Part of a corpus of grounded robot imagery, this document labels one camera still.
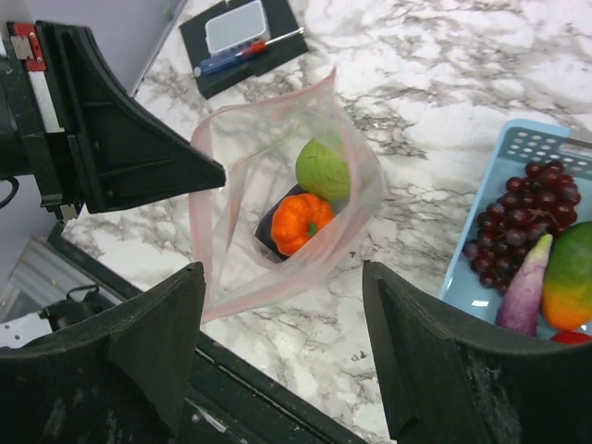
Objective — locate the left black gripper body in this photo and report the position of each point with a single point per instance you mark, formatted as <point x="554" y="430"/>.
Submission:
<point x="33" y="142"/>

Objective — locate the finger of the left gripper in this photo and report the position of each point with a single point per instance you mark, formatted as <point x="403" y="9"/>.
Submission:
<point x="112" y="154"/>

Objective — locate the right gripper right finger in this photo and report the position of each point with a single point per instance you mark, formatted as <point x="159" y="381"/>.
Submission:
<point x="448" y="377"/>

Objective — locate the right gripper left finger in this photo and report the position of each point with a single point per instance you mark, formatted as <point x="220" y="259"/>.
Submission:
<point x="117" y="377"/>

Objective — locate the red toy tomato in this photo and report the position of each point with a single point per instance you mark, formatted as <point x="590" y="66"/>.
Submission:
<point x="571" y="337"/>

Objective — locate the green orange toy mango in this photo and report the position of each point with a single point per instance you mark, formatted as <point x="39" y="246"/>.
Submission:
<point x="566" y="296"/>

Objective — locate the clear pink zip top bag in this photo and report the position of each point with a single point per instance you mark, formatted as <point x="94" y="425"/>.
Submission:
<point x="258" y="145"/>

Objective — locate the orange toy pumpkin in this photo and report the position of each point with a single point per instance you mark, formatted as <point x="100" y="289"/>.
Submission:
<point x="298" y="219"/>

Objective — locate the green toy cabbage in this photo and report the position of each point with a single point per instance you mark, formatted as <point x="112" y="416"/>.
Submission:
<point x="320" y="171"/>

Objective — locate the dark red toy grapes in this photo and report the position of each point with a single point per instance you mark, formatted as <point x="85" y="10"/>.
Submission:
<point x="541" y="202"/>

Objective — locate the blue red screwdriver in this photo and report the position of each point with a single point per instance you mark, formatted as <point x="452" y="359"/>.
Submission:
<point x="235" y="56"/>

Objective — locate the white small router box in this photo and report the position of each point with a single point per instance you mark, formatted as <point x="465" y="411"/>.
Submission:
<point x="236" y="27"/>

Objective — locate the black foam pad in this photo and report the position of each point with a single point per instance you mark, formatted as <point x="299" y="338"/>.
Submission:
<point x="280" y="19"/>

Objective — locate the light blue plastic basket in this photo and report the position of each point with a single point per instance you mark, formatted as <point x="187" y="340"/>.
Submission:
<point x="520" y="143"/>

